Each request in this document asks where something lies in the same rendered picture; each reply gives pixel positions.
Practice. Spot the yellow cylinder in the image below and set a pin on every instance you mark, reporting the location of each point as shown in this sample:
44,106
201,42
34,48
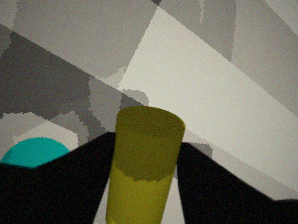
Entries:
147,146

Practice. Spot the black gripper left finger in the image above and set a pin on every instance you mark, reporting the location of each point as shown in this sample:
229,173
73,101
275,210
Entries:
66,190

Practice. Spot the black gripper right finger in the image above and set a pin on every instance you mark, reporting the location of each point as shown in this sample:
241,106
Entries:
210,194

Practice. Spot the cyan circle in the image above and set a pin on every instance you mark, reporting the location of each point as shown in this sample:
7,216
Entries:
34,152

